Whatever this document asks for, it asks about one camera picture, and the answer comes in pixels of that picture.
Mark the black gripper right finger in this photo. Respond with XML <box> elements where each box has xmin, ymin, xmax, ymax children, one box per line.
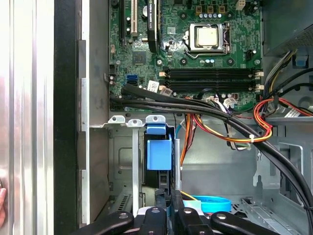
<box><xmin>171</xmin><ymin>190</ymin><xmax>282</xmax><ymax>235</ymax></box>

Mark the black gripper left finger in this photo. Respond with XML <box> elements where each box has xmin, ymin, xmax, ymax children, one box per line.
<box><xmin>70</xmin><ymin>190</ymin><xmax>169</xmax><ymax>235</ymax></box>

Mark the blue data wire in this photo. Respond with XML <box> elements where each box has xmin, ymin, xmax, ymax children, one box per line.
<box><xmin>182</xmin><ymin>194</ymin><xmax>232</xmax><ymax>214</ymax></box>

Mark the hard disk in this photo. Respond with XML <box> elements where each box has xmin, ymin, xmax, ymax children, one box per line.
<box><xmin>143</xmin><ymin>122</ymin><xmax>177</xmax><ymax>194</ymax></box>

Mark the grey metal disk bay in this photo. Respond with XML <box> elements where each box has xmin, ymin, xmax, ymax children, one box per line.
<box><xmin>89</xmin><ymin>114</ymin><xmax>183</xmax><ymax>221</ymax></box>

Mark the person hand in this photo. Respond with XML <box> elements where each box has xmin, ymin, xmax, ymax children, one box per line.
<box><xmin>0</xmin><ymin>187</ymin><xmax>7</xmax><ymax>227</ymax></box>

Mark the black RAM slot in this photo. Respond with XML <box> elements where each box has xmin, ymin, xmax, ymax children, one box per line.
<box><xmin>158</xmin><ymin>79</ymin><xmax>265</xmax><ymax>93</ymax></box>
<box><xmin>158</xmin><ymin>67</ymin><xmax>264</xmax><ymax>80</ymax></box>

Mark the blue SATA port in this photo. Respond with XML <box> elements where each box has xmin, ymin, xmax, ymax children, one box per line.
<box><xmin>126</xmin><ymin>74</ymin><xmax>139</xmax><ymax>86</ymax></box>

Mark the black PC case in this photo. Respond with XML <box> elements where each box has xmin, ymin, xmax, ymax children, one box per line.
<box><xmin>53</xmin><ymin>0</ymin><xmax>313</xmax><ymax>235</ymax></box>

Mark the green motherboard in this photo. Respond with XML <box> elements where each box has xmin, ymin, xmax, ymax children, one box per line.
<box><xmin>109</xmin><ymin>0</ymin><xmax>264</xmax><ymax>112</ymax></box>

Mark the metal locking lever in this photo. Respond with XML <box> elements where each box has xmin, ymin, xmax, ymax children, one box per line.
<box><xmin>185</xmin><ymin>48</ymin><xmax>227</xmax><ymax>59</ymax></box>

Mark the metal socket cover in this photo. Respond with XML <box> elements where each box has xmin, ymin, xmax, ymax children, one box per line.
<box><xmin>189</xmin><ymin>23</ymin><xmax>225</xmax><ymax>53</ymax></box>

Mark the silver CPU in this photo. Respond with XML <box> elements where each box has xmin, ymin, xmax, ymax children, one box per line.
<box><xmin>197</xmin><ymin>26</ymin><xmax>220</xmax><ymax>47</ymax></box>

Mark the CPU socket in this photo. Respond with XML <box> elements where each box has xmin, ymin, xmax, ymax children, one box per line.
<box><xmin>184</xmin><ymin>22</ymin><xmax>232</xmax><ymax>59</ymax></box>

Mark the black graphics card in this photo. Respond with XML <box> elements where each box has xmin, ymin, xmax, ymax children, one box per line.
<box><xmin>143</xmin><ymin>0</ymin><xmax>162</xmax><ymax>53</ymax></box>

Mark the black expansion slot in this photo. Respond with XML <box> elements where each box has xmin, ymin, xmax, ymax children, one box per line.
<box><xmin>119</xmin><ymin>0</ymin><xmax>128</xmax><ymax>47</ymax></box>

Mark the white expansion slot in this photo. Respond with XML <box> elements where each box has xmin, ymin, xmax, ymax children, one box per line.
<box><xmin>130</xmin><ymin>0</ymin><xmax>138</xmax><ymax>34</ymax></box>

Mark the grey power supply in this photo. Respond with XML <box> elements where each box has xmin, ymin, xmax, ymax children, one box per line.
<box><xmin>263</xmin><ymin>0</ymin><xmax>313</xmax><ymax>57</ymax></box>

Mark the orange yellow wire bundle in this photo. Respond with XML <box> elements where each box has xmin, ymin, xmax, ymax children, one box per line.
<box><xmin>179</xmin><ymin>96</ymin><xmax>313</xmax><ymax>169</ymax></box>

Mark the thick black sleeved cable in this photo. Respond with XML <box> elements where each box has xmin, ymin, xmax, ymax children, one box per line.
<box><xmin>120</xmin><ymin>83</ymin><xmax>313</xmax><ymax>221</ymax></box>

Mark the yellow black wire bundle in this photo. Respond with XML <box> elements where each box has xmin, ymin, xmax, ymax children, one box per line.
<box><xmin>264</xmin><ymin>48</ymin><xmax>299</xmax><ymax>96</ymax></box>

